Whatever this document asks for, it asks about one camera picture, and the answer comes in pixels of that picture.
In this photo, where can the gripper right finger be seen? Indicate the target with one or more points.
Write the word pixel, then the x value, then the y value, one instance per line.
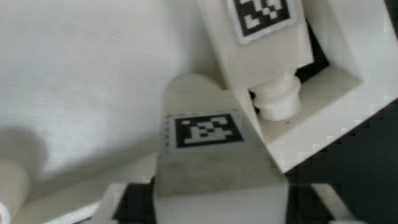
pixel 316 206

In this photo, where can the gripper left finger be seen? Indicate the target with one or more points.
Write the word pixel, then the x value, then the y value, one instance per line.
pixel 126 205

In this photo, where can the white table leg with tag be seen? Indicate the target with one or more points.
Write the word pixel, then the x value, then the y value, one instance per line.
pixel 218 182

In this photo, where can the white square tabletop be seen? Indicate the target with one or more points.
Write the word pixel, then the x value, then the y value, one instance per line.
pixel 92 52

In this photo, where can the white table leg left rear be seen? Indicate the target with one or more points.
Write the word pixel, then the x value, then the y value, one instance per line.
pixel 259 38

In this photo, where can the white obstacle fence right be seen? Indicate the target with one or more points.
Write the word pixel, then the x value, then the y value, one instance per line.
pixel 354 87

